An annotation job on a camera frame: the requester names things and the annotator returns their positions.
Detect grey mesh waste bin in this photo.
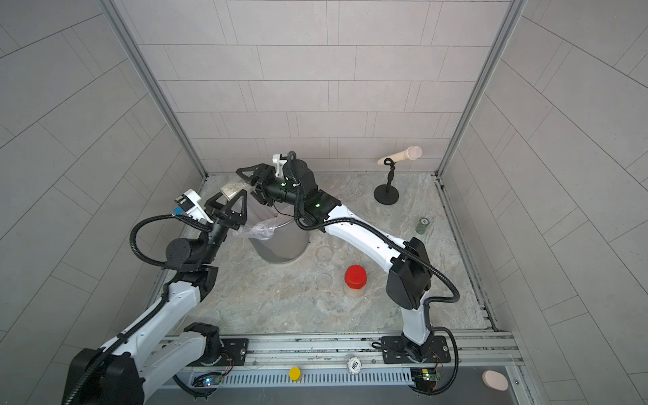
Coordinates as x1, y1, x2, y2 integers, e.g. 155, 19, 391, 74
248, 218, 310, 264

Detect clear jar lid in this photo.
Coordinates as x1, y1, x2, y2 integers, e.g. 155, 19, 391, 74
316, 273, 333, 290
316, 246, 333, 263

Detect red lidded rice jar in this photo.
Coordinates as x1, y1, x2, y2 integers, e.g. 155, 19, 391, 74
344, 265, 368, 298

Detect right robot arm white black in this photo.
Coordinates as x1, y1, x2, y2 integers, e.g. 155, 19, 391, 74
236, 151, 461, 396

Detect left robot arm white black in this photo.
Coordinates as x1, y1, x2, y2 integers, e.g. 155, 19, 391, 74
62, 190, 247, 404

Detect clear plastic bin liner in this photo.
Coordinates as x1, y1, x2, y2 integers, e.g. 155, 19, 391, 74
233, 196, 294, 241

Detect black stand with round base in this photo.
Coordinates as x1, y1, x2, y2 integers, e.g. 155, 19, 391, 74
374, 158, 399, 205

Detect left circuit board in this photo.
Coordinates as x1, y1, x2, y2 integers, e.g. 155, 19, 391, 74
192, 371, 223, 388

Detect circuit board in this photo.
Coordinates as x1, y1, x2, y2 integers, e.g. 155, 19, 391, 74
192, 371, 223, 388
410, 368, 443, 392

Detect yellow round button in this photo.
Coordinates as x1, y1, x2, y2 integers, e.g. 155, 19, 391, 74
289, 367, 302, 381

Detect right circuit board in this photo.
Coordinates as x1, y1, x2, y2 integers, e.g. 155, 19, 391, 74
410, 368, 443, 392

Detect pink oval pad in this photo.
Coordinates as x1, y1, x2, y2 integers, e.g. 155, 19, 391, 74
482, 370, 510, 392

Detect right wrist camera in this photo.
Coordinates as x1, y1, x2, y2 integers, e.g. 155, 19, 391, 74
272, 154, 288, 179

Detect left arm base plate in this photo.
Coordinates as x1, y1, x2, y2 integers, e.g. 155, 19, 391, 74
199, 338, 249, 367

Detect beige handle on stand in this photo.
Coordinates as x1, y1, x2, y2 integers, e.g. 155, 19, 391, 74
377, 146, 423, 165

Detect aluminium rail frame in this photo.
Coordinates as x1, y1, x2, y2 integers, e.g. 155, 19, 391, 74
158, 330, 523, 393

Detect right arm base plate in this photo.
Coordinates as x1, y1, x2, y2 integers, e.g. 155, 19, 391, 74
372, 335, 452, 364

